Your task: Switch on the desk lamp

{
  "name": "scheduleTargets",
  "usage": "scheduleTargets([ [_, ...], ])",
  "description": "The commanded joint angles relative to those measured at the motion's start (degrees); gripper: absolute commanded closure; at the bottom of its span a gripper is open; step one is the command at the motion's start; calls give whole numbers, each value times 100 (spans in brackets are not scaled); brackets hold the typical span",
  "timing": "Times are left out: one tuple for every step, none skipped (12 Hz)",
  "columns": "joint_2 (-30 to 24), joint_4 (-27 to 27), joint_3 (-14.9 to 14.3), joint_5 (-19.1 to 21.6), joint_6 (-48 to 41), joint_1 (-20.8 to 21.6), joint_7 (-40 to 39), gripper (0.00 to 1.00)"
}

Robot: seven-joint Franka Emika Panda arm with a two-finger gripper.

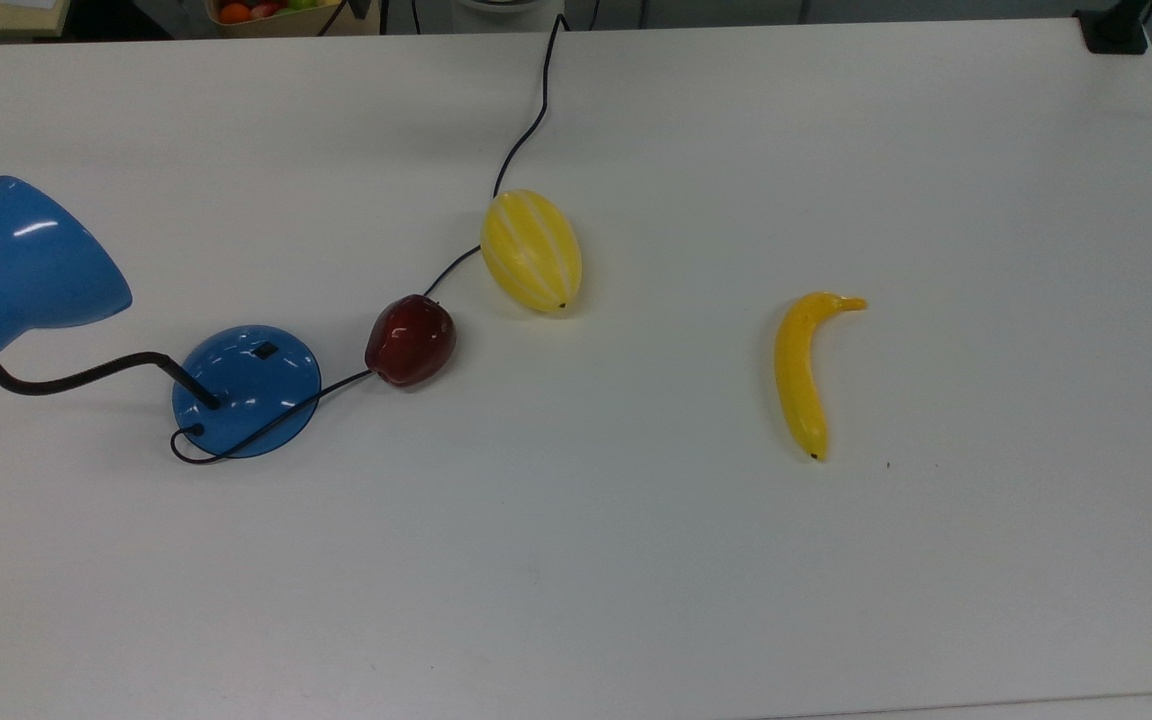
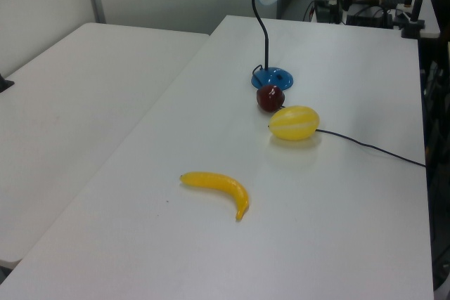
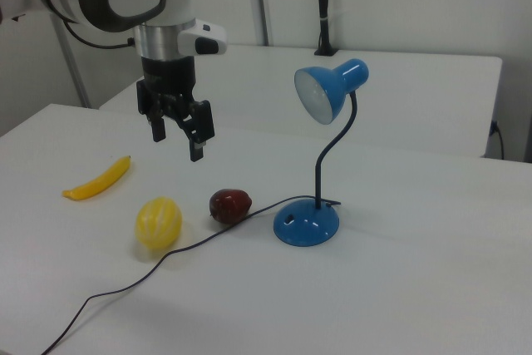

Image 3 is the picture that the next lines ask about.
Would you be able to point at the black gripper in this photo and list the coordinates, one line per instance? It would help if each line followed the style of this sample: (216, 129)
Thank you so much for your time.
(168, 74)

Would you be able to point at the blue desk lamp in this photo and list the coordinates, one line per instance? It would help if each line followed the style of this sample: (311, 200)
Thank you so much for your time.
(305, 226)

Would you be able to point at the dark red apple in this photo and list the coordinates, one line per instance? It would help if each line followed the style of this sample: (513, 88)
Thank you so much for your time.
(230, 205)

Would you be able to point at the yellow banana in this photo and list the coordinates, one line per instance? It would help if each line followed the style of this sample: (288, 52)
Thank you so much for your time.
(99, 182)

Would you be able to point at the yellow striped melon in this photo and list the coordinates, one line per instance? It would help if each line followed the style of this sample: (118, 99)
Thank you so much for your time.
(158, 224)

